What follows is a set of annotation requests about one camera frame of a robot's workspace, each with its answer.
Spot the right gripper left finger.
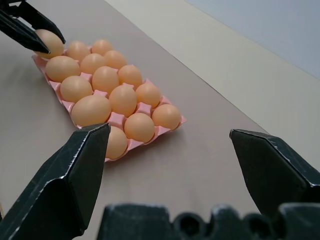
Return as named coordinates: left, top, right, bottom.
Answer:
left=0, top=122, right=112, bottom=240

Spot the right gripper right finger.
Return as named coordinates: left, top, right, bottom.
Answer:
left=229, top=128, right=320, bottom=216

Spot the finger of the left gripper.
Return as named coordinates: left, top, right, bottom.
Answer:
left=0, top=11, right=51, bottom=54
left=7, top=0, right=67, bottom=46

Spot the brown egg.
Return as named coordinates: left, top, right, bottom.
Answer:
left=91, top=66, right=120, bottom=96
left=104, top=126, right=129, bottom=160
left=66, top=40, right=91, bottom=62
left=103, top=50, right=128, bottom=71
left=108, top=84, right=138, bottom=118
left=91, top=39, right=114, bottom=56
left=79, top=53, right=107, bottom=75
left=45, top=55, right=82, bottom=83
left=71, top=94, right=113, bottom=127
left=33, top=29, right=65, bottom=60
left=124, top=112, right=156, bottom=143
left=135, top=82, right=162, bottom=109
left=59, top=75, right=94, bottom=103
left=151, top=103, right=182, bottom=131
left=117, top=64, right=143, bottom=89

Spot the pink plastic egg tray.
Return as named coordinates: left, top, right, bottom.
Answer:
left=31, top=48, right=188, bottom=164

